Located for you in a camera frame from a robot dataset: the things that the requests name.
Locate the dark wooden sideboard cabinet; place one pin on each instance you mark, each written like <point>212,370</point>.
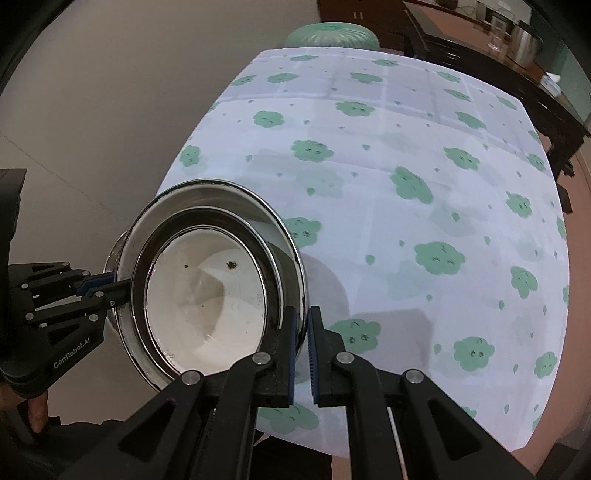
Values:
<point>360,11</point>

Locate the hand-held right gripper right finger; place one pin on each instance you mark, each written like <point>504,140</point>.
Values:
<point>315,355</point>

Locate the dark wooden bench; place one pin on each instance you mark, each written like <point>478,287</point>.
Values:
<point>565,189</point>

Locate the steel thermos jug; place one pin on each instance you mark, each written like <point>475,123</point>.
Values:
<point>526,41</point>

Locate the green plastic stool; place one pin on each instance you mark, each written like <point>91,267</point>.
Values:
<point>330,34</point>

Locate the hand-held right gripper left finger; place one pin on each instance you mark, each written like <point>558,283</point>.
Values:
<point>291,355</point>

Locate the cloud print tablecloth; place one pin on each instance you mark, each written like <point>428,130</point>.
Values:
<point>392,138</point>

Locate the dark wooden table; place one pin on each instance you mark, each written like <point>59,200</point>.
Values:
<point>443,44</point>

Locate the large white enamel bowl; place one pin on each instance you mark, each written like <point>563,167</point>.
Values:
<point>207,314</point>

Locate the person's left hand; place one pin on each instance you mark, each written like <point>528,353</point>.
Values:
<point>38,410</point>

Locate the white tissue box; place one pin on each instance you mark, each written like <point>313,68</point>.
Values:
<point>551,82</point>

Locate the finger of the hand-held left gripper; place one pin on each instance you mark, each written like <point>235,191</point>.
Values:
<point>94,281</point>
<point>74,311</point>

